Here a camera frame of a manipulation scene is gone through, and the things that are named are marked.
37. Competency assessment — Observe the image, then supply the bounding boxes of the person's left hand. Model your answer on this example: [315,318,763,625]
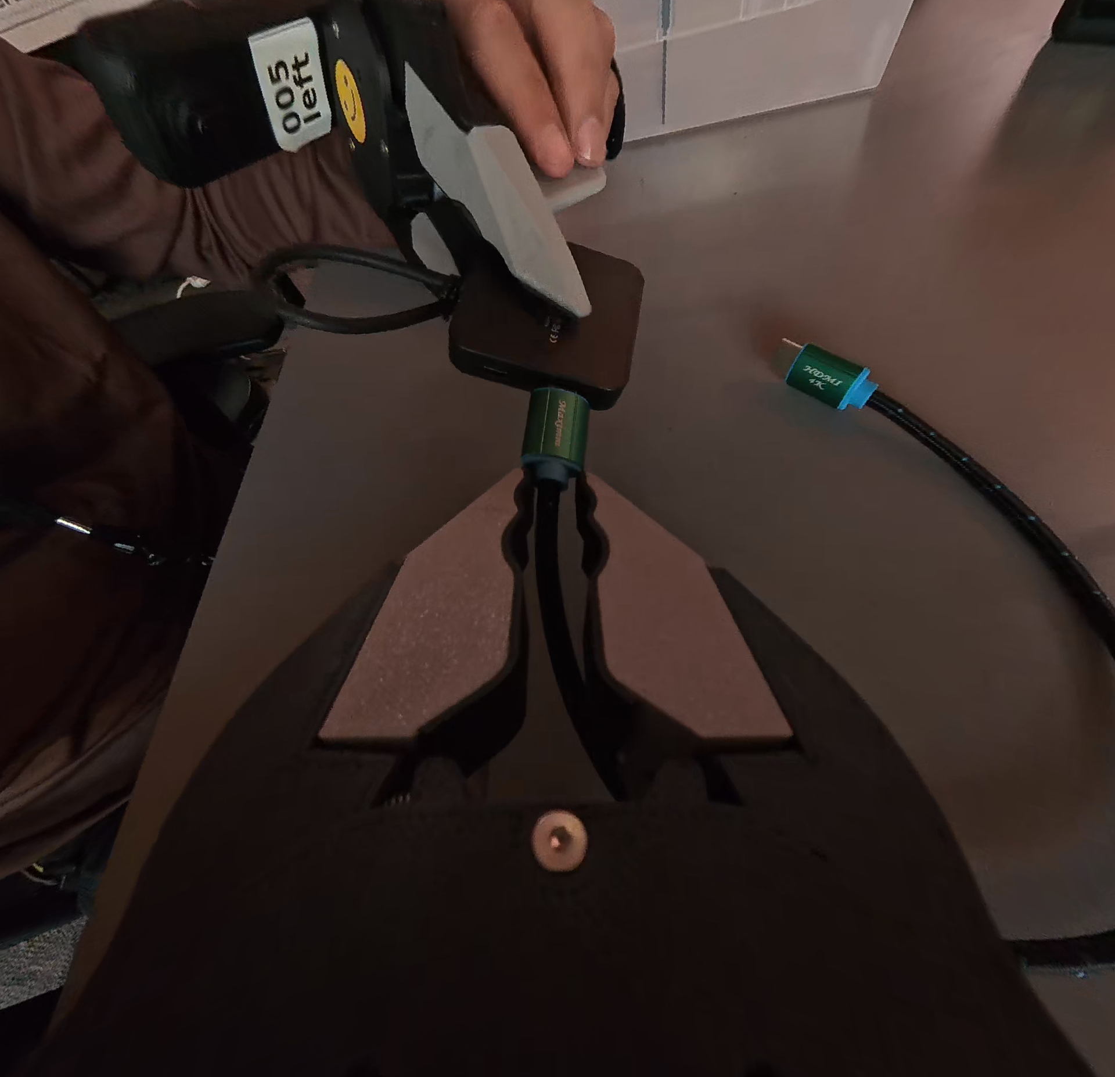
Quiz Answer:
[408,0,625,179]

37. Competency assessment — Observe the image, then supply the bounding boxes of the dark device with green light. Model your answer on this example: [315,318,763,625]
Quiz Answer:
[1049,0,1115,46]

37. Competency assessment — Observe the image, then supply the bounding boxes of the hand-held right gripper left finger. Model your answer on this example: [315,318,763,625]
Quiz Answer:
[317,471,530,810]

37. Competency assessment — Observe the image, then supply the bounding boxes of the clear plastic storage box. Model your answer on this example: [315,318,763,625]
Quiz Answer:
[578,0,935,143]

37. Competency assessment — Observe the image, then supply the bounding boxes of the green plug braided hdmi cable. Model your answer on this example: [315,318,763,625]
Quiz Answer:
[520,336,1115,979]

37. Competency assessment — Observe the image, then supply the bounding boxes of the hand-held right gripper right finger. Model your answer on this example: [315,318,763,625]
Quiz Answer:
[578,474,796,806]

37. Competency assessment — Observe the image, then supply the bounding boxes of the black adapter hub with cable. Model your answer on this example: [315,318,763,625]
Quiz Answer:
[260,240,646,412]

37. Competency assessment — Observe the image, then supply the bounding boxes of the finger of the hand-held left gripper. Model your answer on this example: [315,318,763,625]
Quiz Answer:
[409,216,465,278]
[404,61,594,322]

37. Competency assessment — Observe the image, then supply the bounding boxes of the white printed paper sheet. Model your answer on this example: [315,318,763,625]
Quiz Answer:
[0,0,168,55]

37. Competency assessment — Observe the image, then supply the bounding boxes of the person's brown clothing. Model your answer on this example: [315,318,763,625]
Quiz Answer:
[0,38,397,873]

